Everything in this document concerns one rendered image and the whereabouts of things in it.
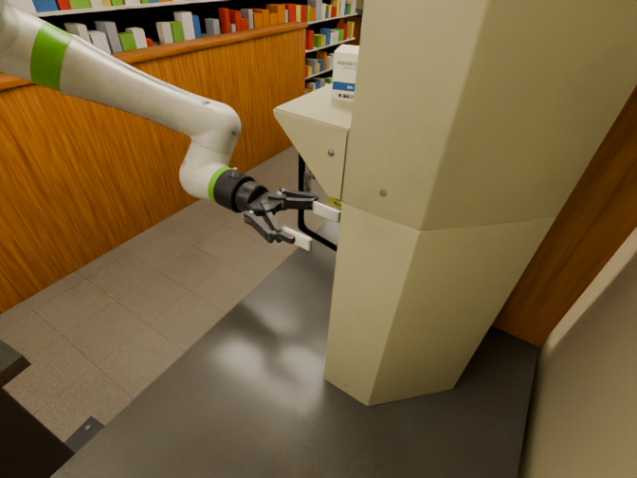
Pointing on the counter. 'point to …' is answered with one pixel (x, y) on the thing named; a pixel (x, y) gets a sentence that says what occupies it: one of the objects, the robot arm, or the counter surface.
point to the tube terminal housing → (461, 173)
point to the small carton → (344, 72)
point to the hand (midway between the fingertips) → (318, 227)
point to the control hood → (319, 135)
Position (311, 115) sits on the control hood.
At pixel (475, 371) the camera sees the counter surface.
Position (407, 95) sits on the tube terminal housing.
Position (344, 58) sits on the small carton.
